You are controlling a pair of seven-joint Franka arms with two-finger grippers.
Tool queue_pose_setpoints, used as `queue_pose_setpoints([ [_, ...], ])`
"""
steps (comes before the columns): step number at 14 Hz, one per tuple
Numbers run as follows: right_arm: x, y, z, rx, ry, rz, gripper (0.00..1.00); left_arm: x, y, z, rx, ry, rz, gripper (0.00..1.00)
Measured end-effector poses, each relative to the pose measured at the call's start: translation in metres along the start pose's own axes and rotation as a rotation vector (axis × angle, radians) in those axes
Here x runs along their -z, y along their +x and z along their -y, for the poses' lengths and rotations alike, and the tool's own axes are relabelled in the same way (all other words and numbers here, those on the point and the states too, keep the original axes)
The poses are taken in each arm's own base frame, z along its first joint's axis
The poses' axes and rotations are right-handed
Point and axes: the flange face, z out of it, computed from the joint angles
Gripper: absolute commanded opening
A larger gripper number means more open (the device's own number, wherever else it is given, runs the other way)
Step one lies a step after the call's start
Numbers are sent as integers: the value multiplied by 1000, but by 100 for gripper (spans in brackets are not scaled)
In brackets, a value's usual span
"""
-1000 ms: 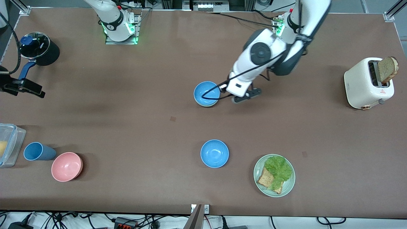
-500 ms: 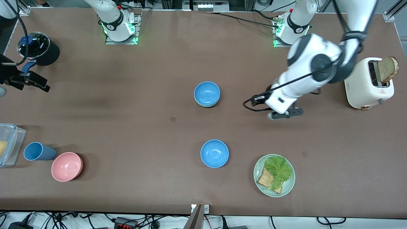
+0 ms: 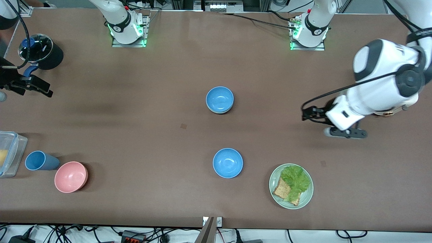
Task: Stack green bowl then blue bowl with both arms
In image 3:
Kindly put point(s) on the yellow food item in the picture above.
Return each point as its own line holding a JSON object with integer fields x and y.
{"x": 2, "y": 158}

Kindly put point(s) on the green bowl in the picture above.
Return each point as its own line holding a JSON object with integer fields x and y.
{"x": 221, "y": 111}

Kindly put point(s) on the glass pot lid blue knob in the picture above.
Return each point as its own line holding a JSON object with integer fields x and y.
{"x": 40, "y": 47}

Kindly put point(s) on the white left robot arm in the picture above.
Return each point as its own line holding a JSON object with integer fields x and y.
{"x": 378, "y": 84}

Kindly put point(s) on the grey camera mount bar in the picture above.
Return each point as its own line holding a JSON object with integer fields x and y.
{"x": 206, "y": 233}

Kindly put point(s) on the pink bowl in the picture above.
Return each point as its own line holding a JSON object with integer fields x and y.
{"x": 70, "y": 177}

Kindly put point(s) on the green lettuce leaf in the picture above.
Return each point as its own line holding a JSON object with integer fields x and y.
{"x": 296, "y": 180}

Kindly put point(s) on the white toaster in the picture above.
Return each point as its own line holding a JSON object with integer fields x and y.
{"x": 386, "y": 113}

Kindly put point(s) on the blue cup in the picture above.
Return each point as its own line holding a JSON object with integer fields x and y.
{"x": 38, "y": 160}

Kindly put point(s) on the green plate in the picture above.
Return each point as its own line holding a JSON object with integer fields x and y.
{"x": 275, "y": 185}

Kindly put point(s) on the metal corner bracket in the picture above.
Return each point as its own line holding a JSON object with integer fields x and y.
{"x": 27, "y": 11}

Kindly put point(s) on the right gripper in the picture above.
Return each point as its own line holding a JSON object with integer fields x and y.
{"x": 9, "y": 80}

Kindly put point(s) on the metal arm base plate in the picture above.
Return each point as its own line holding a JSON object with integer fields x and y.
{"x": 322, "y": 47}
{"x": 145, "y": 30}

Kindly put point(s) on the brown bread slice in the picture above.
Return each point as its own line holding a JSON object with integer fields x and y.
{"x": 281, "y": 190}

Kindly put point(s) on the black power adapter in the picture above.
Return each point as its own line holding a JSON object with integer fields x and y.
{"x": 20, "y": 239}

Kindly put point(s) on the blue bowl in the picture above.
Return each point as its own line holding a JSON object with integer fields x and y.
{"x": 219, "y": 99}
{"x": 227, "y": 163}

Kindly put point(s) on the clear plastic container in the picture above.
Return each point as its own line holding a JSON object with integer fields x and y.
{"x": 15, "y": 152}

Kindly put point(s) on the red black power strip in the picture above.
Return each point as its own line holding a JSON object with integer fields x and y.
{"x": 133, "y": 237}

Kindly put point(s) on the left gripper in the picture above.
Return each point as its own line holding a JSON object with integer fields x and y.
{"x": 319, "y": 112}

